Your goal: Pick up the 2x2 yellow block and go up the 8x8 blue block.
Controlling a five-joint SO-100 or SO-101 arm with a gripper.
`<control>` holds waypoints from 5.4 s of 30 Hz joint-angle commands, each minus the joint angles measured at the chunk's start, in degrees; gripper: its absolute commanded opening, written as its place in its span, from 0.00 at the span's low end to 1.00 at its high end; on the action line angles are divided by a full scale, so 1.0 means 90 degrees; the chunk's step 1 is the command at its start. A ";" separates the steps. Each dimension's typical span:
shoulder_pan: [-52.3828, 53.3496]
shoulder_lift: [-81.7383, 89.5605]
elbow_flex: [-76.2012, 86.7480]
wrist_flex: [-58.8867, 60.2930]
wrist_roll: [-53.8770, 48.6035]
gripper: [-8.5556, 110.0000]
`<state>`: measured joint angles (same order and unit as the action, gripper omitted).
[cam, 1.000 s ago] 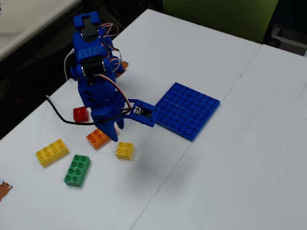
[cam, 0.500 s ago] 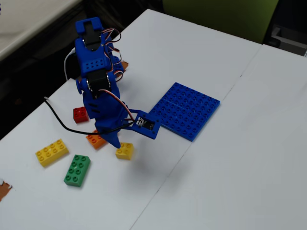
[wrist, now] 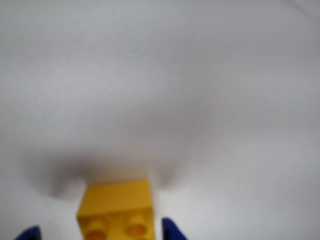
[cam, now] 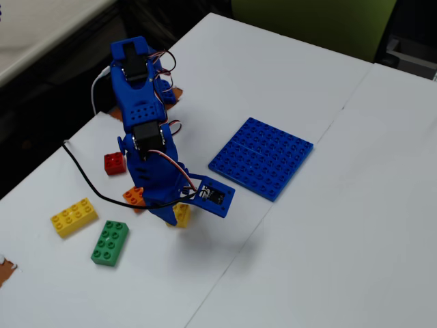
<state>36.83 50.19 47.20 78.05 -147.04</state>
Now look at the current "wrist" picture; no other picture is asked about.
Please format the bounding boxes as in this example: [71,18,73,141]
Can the yellow 2x2 block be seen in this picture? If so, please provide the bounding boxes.
[75,178,156,240]

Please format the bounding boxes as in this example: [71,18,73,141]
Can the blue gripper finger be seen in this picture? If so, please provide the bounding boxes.
[161,216,187,240]
[14,225,41,240]

